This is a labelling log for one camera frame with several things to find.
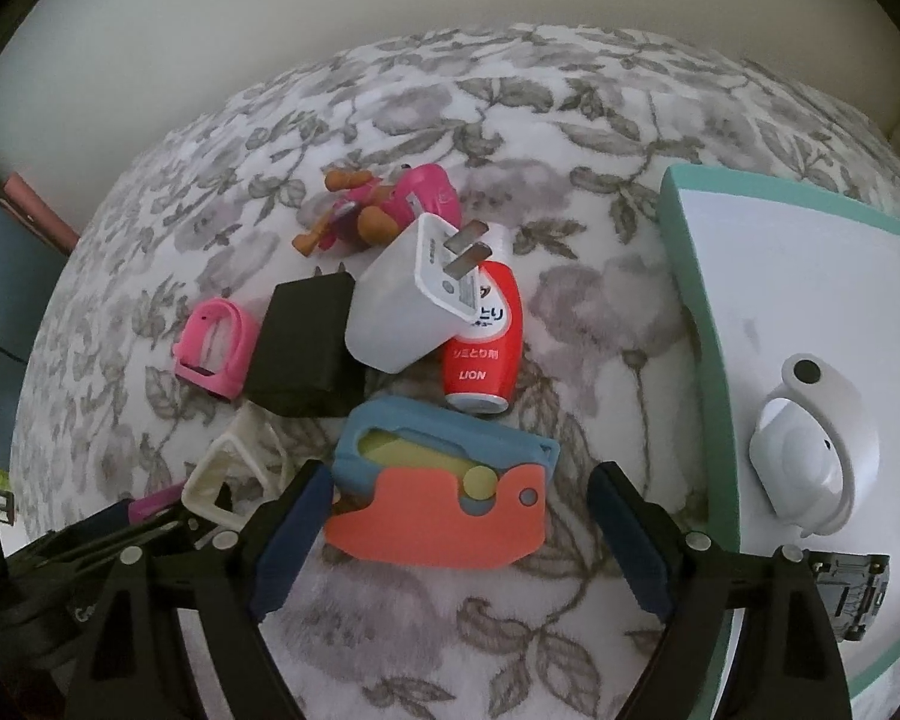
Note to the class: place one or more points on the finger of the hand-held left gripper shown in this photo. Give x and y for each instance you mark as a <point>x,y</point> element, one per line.
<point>161,540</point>
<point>97,516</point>

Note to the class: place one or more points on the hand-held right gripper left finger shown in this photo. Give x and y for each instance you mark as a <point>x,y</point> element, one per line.
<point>285,540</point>

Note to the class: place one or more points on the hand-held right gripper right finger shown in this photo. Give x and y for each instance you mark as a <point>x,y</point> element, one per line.
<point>634,540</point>

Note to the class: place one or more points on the white plastic clip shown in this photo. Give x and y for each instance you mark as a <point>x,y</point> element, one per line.
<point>210,476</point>

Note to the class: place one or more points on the large blue orange toy knife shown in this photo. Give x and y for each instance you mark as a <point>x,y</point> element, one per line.
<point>420,525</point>

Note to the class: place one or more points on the pink watch band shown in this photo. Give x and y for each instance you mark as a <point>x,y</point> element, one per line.
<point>195,373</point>

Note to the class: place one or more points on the white charger plug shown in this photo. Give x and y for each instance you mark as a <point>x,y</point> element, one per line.
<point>397,300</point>

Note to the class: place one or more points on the teal white box lid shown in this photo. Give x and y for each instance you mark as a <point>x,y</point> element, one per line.
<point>765,300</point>

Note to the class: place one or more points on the black charger plug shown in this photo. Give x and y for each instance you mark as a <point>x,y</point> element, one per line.
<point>300,345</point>

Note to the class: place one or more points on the red white small bottle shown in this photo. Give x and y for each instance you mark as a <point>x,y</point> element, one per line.
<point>480,375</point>

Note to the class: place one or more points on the pink toy figure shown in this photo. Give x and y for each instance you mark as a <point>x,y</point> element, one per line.
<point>412,195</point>

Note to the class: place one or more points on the brown wooden rail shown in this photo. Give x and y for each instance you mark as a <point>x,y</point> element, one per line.
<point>37,210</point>

